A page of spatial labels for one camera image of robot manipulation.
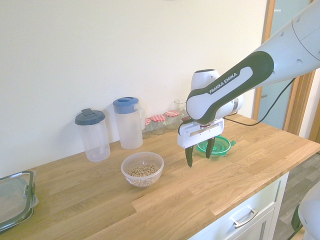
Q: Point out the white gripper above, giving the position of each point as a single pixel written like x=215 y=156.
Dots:
x=200 y=136

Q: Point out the green round container lid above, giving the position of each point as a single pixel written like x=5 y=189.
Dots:
x=221 y=147

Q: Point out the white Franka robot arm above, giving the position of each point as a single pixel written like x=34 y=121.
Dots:
x=225 y=87

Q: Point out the glass jar red checkered lid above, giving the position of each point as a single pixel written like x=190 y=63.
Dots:
x=172 y=120
x=158 y=123

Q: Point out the small jar red checkered lid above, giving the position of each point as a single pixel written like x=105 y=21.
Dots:
x=147 y=125

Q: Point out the clear plastic food bowl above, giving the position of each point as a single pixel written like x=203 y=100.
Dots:
x=132 y=180

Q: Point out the clear pitcher blue lid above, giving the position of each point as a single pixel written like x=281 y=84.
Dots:
x=128 y=125

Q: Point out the clear canister dark blue lid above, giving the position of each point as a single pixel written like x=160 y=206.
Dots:
x=93 y=140

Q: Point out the cereal rings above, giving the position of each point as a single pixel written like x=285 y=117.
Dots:
x=142 y=170

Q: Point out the dark green object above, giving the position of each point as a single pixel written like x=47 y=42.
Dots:
x=296 y=217

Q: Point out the frosted glass door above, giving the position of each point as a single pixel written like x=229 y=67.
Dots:
x=280 y=15

